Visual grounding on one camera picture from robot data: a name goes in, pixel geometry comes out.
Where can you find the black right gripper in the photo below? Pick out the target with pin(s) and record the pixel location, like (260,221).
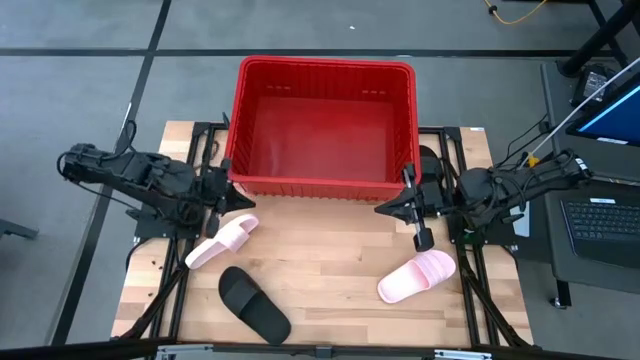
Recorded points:
(425,200)

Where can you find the black table edge rail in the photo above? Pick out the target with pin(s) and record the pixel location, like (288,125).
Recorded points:
(350,350)

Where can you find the pink slide sandal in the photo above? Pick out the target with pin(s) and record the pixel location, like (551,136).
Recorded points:
(415,277)
(220,245)

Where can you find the black keyboard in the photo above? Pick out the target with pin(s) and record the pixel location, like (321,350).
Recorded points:
(610,230)

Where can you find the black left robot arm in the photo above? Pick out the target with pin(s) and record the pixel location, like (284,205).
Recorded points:
(135,177)

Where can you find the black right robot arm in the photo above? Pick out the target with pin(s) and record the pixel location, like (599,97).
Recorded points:
(525,182)

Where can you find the black slide sandal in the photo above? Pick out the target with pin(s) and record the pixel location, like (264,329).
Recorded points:
(252,305)
(429,157)

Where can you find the black stand pole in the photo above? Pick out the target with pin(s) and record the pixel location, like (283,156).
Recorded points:
(600,37)

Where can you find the grey furniture leg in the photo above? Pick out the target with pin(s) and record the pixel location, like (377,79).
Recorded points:
(15,229)

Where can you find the black laptop computer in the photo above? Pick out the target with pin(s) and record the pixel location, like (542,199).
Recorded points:
(600,282)

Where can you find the red plastic bin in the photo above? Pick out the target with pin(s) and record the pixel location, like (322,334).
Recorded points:
(320,140)

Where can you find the black power adapter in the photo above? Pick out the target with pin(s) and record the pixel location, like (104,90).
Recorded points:
(592,82)

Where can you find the blue screen monitor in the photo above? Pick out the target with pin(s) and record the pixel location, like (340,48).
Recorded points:
(620,120)

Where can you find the yellow connector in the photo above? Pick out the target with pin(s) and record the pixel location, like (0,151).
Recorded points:
(533,161)

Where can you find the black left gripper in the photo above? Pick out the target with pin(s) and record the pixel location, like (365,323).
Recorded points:
(217,187)

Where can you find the silver rail bracket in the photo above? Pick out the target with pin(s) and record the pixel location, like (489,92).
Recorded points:
(460,355)
(175,352)

